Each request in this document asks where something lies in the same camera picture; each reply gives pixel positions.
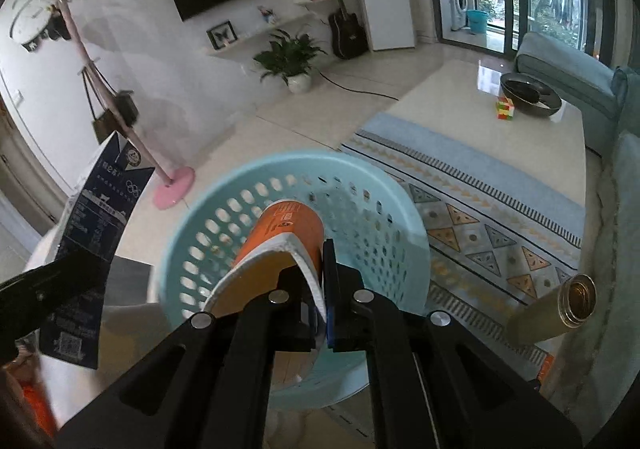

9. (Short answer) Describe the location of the dark blue milk carton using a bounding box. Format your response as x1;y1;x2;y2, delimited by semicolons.
38;131;154;369

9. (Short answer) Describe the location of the orange paper cup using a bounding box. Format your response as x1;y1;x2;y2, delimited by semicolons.
204;200;326;391

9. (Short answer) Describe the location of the gold cylindrical thermos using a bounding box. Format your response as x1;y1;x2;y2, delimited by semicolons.
506;273;598;346

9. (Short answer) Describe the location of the teal sofa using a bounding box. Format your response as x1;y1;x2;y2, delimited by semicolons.
515;32;639;448

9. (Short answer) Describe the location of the light blue laundry basket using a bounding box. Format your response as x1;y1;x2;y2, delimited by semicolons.
159;151;430;410

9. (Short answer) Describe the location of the pink coat stand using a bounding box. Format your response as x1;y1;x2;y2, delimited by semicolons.
56;0;195;210

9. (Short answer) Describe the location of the brown hanging handbag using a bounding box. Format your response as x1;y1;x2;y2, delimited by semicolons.
81;68;139;143

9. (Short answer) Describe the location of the colourful puzzle cube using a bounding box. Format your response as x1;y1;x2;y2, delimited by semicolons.
496;96;515;120

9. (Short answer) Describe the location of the black bowl on table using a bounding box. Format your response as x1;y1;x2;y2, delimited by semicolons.
500;72;562;117

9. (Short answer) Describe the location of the framed butterfly picture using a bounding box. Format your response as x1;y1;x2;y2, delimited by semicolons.
206;21;238;50

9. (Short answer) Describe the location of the potted green plant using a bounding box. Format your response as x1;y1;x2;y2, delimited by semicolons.
253;28;326;94

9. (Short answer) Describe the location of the black guitar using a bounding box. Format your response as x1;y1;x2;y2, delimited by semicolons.
329;0;369;60

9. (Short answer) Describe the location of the blue bucket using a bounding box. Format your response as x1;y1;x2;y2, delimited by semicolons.
466;10;489;35

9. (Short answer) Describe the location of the white washing machine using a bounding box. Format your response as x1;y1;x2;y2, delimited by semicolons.
439;0;469;32

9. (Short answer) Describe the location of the panda wall clock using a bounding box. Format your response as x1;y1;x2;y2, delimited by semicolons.
9;0;70;52

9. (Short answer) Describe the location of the black floor cable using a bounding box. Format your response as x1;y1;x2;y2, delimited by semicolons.
316;68;400;102

